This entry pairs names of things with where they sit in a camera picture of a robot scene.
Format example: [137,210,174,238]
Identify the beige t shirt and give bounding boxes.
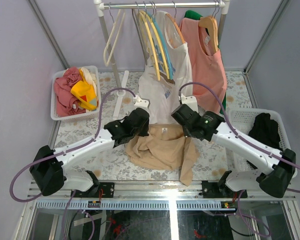
[125,124,200,186]

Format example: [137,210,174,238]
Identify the blue hanger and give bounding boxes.
[147,12,173,80]

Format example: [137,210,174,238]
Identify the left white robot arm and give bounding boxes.
[29,107,150,198]

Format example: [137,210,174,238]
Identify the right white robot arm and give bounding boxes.
[171,104,296,198]

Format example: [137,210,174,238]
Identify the white printed t shirt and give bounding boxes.
[138,10,193,124]

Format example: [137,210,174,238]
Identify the cream plastic hanger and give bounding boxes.
[103,8,126,67]

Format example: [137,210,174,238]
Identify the wooden hanger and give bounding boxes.
[198,14,219,53]

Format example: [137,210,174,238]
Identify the yellow hanger right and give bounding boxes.
[138,10,173,81]

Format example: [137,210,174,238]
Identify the yellow hanger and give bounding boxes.
[137,10,161,81]
[138,10,173,81]

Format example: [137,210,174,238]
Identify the yellow hanger left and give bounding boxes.
[137,10,161,81]

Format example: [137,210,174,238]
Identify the orange hanger under white shirt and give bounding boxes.
[166,1,186,44]

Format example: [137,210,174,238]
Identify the right white basket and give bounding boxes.
[226,108,291,172]

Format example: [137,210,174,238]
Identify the white basket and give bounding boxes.
[50,65,102,121]
[226,108,291,172]

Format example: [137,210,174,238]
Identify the pink tank top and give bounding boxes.
[179,16,227,114]

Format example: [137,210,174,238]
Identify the yellow garment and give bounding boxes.
[70,79,99,111]

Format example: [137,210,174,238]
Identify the black garment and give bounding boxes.
[247,112,285,171]

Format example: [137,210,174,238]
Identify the cream garment in basket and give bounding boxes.
[79,67,97,92]

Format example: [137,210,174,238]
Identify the dusty pink garment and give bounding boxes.
[53,67,86,117]

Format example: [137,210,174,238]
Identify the left white basket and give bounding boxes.
[50,65,102,121]

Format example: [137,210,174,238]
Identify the white clothes rack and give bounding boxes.
[93,0,230,120]

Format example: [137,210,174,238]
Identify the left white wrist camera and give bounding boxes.
[133,95,150,111]

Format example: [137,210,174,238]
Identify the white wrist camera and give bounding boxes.
[133,95,150,111]
[178,93,199,113]

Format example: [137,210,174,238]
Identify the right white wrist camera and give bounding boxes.
[178,93,199,113]

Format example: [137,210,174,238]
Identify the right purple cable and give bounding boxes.
[177,81,300,195]

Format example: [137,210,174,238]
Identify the purple cable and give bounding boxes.
[9,87,137,202]
[177,81,300,195]

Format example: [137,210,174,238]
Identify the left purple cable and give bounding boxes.
[9,87,137,202]

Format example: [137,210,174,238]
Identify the metal rail base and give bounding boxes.
[25,180,297,212]

